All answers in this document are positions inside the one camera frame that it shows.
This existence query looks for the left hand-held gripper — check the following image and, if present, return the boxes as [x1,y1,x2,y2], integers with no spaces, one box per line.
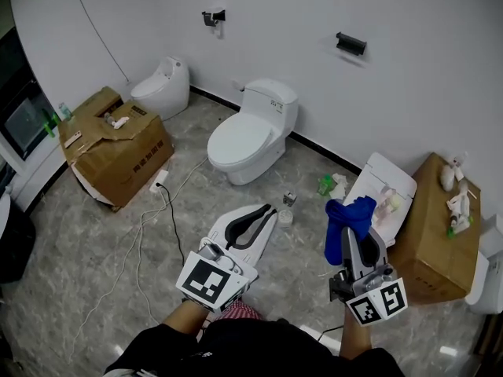
[175,203,278,314]

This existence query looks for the tall green bottle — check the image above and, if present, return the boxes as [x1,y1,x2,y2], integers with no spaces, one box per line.
[42,108,58,137]

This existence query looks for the white spray bottle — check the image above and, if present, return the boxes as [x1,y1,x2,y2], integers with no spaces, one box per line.
[450,151,471,182]

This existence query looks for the red checked trousers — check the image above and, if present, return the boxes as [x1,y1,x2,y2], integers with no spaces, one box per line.
[211,303,261,322]

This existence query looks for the white plastic sprayer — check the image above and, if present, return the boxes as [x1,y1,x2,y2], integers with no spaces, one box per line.
[446,181,479,237]

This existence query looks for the clear bottle cream cap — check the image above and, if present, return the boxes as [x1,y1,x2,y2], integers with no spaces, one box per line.
[383,192,402,215]

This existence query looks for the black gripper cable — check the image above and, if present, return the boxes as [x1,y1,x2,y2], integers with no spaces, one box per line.
[318,325,345,341]

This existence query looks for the small white bottle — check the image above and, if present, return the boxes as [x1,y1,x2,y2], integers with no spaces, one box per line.
[102,112,130,131]

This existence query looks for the white power cable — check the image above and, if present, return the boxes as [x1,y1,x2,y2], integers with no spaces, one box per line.
[66,153,209,364]

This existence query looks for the thin grey wall cable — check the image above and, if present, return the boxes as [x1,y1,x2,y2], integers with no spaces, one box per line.
[69,0,130,84]

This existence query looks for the white egg-shaped toilet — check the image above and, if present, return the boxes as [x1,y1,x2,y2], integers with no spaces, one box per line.
[130,56,191,121]

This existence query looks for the white square-tank toilet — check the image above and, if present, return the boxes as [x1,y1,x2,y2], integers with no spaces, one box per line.
[465,214,503,316]

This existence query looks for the crumpled white tissue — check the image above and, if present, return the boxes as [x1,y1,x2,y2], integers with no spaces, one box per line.
[332,172,349,198]

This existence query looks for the black wall shelf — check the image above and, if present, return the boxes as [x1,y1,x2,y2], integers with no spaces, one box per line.
[336,31,368,57]

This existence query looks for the white rectangular platform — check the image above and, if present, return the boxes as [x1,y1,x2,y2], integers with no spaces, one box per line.
[302,326,341,355]

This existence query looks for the white power strip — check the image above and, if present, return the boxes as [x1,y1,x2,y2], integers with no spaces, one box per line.
[149,169,170,193]

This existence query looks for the black cabinet white basin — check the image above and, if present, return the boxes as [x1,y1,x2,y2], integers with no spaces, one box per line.
[0,192,37,284]

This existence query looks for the large torn cardboard box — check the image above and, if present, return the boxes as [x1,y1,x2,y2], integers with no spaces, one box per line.
[57,86,175,212]

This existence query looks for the dark window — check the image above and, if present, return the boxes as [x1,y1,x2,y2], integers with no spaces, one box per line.
[0,25,66,164]

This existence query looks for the plain brown cardboard box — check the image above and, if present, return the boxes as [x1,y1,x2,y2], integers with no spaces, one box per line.
[387,152,483,306]

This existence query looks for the white toilet with tank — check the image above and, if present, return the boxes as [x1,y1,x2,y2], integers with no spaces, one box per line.
[207,78,299,187]

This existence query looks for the black and white plastic bracket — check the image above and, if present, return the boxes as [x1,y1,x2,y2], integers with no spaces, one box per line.
[201,8,228,38]

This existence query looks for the person's black shirt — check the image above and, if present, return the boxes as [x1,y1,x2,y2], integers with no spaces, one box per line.
[104,319,406,377]

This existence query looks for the white flat-lid smart toilet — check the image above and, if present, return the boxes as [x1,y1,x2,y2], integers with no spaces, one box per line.
[341,152,418,247]

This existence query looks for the white fluffy bundle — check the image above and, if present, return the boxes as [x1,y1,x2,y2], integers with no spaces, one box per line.
[439,164,457,192]

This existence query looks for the person's right forearm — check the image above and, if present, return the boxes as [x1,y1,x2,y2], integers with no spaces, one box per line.
[338,312,373,361]

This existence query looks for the person's left forearm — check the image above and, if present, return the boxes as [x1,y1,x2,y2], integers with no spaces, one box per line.
[161,299,209,334]

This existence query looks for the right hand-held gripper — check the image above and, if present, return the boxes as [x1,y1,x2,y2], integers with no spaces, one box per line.
[329,225,408,328]

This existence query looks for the black power cable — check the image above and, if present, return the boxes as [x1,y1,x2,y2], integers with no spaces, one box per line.
[156,185,185,266]

